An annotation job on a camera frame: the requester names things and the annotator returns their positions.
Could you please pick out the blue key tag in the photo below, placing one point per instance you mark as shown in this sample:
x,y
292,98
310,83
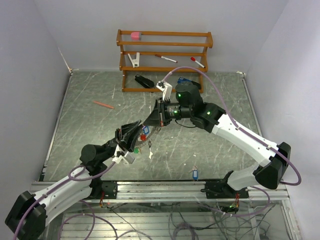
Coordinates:
x,y
195,173

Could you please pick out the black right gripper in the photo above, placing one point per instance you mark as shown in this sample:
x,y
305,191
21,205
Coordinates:
x,y
158,114

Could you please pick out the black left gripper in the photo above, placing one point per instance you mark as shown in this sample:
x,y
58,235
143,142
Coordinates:
x,y
126,129

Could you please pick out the orange pencil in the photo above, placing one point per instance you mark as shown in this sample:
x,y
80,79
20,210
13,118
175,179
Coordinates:
x,y
103,104

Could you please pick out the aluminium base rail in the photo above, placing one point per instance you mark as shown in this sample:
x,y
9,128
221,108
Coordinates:
x,y
184,191

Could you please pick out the black stapler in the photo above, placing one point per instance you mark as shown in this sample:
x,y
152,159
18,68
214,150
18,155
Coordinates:
x,y
144,82

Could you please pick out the red capped white marker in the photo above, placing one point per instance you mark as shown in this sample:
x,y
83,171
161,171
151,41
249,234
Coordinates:
x,y
197,62

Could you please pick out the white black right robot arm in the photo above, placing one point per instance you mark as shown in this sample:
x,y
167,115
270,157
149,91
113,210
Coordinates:
x,y
271,158

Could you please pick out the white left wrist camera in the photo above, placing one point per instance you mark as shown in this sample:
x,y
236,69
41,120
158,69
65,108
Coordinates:
x,y
123,156

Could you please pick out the pink eraser block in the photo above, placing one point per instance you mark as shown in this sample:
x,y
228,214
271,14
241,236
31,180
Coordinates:
x,y
136,36

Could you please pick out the blue stapler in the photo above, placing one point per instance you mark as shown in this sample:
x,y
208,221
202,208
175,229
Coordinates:
x,y
185,80

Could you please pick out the red white marker pen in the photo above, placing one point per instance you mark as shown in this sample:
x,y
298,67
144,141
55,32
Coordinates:
x,y
166,58

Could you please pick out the red capped key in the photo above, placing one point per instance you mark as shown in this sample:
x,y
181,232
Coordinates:
x,y
143,137

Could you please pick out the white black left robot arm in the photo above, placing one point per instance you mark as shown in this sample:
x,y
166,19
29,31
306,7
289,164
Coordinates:
x,y
32,212

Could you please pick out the white plastic clip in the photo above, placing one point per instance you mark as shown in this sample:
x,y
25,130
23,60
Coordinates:
x,y
135,62

